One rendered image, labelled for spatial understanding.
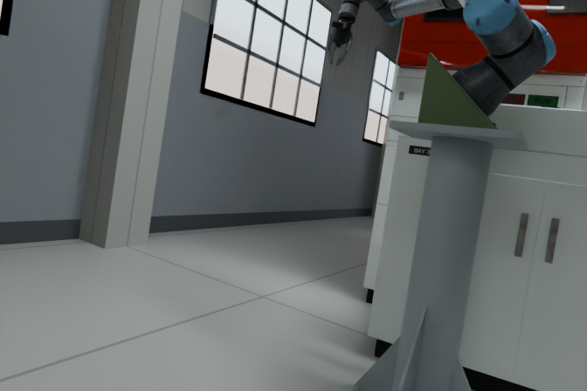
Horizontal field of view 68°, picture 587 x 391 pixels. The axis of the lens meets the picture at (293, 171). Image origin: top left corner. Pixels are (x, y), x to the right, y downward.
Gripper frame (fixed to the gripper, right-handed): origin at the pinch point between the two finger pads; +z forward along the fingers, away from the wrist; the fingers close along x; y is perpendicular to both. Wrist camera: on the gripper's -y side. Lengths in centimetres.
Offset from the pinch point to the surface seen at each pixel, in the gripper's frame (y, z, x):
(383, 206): 57, 50, -31
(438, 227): -47, 56, -50
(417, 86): 48, -12, -34
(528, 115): -20, 13, -71
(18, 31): 5, 12, 165
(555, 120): -21, 14, -78
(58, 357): -55, 121, 45
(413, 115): 50, 3, -35
